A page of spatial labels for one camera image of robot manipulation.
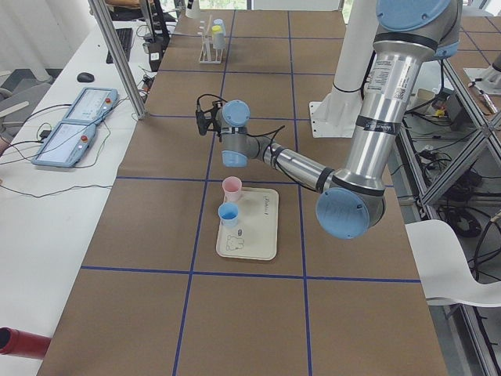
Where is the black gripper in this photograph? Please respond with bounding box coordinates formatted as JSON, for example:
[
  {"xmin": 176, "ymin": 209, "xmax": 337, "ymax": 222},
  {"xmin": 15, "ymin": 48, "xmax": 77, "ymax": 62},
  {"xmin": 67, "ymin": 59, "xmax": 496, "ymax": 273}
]
[{"xmin": 195, "ymin": 93, "xmax": 225, "ymax": 136}]

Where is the grey plastic cup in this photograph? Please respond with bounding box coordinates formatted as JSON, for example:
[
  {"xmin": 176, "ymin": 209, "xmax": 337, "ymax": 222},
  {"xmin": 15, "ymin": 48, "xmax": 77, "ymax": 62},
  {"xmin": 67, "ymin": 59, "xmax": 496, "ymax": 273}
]
[{"xmin": 212, "ymin": 32, "xmax": 225, "ymax": 50}]

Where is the light blue cup front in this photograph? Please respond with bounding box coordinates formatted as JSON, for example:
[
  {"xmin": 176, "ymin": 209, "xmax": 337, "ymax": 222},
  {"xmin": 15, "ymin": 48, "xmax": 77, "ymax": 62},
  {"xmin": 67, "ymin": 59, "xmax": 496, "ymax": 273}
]
[{"xmin": 218, "ymin": 202, "xmax": 239, "ymax": 228}]

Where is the light blue cup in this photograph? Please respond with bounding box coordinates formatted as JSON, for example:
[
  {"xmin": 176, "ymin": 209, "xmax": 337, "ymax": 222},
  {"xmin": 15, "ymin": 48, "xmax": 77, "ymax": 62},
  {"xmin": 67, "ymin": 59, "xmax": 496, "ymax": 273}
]
[
  {"xmin": 213, "ymin": 19, "xmax": 225, "ymax": 28},
  {"xmin": 218, "ymin": 202, "xmax": 239, "ymax": 228}
]

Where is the light blue cup back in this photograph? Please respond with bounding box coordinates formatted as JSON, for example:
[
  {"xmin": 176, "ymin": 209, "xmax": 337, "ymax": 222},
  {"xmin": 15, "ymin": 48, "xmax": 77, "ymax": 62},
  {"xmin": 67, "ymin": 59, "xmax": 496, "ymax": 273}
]
[{"xmin": 213, "ymin": 19, "xmax": 225, "ymax": 28}]

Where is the yellow plastic cup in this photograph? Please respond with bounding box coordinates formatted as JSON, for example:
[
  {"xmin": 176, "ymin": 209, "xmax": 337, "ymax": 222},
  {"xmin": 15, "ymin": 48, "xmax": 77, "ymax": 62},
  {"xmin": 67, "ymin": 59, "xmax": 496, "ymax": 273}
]
[{"xmin": 211, "ymin": 25, "xmax": 223, "ymax": 35}]

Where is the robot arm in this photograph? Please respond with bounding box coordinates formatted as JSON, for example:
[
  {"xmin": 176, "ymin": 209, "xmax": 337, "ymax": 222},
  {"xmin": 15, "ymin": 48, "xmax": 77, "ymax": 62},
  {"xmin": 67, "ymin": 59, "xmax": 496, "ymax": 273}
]
[{"xmin": 196, "ymin": 1, "xmax": 463, "ymax": 239}]

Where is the pink plastic cup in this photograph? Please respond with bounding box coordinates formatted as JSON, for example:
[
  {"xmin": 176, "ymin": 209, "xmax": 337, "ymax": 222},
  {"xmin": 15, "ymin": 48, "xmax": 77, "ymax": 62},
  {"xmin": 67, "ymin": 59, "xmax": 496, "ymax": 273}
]
[{"xmin": 222, "ymin": 176, "xmax": 243, "ymax": 202}]

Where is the teach pendant upper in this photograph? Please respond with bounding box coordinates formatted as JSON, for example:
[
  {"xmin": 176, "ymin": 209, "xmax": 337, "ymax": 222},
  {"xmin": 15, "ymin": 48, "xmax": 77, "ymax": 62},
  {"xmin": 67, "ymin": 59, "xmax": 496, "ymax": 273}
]
[{"xmin": 63, "ymin": 87, "xmax": 118, "ymax": 125}]

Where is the teach pendant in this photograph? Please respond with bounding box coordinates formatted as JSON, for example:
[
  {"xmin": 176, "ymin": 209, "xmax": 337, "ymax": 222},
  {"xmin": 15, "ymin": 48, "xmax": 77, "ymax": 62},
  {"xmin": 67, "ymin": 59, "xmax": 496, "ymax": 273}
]
[
  {"xmin": 31, "ymin": 121, "xmax": 96, "ymax": 168},
  {"xmin": 63, "ymin": 87, "xmax": 118, "ymax": 125}
]

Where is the black keyboard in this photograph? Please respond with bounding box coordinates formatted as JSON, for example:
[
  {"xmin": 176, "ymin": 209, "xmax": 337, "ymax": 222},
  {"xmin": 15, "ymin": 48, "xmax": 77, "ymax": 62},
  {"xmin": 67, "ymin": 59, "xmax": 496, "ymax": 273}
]
[{"xmin": 115, "ymin": 27, "xmax": 133, "ymax": 61}]

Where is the cream plastic tray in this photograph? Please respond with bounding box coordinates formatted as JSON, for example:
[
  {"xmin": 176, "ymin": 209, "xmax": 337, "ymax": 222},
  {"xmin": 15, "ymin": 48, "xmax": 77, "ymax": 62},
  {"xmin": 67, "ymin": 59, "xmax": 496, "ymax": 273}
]
[{"xmin": 216, "ymin": 188, "xmax": 279, "ymax": 261}]

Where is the black computer mouse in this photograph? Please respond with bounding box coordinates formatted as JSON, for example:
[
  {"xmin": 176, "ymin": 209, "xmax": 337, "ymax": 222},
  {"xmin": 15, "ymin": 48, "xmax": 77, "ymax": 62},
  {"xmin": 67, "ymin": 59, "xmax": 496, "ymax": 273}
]
[{"xmin": 77, "ymin": 72, "xmax": 95, "ymax": 83}]

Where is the teach pendant lower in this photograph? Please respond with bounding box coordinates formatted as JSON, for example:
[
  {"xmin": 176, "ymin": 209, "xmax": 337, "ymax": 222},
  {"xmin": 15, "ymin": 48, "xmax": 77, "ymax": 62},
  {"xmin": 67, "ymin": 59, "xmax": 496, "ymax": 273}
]
[{"xmin": 31, "ymin": 121, "xmax": 96, "ymax": 168}]

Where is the red cylinder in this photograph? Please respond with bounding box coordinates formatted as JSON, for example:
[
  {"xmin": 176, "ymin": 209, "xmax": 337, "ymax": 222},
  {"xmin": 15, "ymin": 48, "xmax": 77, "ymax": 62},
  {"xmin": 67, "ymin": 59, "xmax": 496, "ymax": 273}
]
[{"xmin": 1, "ymin": 327, "xmax": 52, "ymax": 360}]

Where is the white wire cup rack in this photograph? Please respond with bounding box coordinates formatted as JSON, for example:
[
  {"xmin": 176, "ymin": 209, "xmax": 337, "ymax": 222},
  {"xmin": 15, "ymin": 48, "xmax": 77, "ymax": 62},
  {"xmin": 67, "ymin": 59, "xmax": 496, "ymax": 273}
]
[{"xmin": 197, "ymin": 15, "xmax": 226, "ymax": 64}]

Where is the aluminium frame post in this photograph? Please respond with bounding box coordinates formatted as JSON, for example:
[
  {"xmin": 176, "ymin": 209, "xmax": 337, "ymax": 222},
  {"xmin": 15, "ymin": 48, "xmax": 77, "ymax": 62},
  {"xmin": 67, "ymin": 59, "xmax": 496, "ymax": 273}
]
[{"xmin": 88, "ymin": 0, "xmax": 146, "ymax": 120}]

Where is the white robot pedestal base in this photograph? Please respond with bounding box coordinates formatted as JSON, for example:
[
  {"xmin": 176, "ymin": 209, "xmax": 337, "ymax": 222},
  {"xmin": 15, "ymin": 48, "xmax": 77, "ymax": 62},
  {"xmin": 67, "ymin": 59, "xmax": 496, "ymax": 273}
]
[{"xmin": 309, "ymin": 0, "xmax": 379, "ymax": 138}]

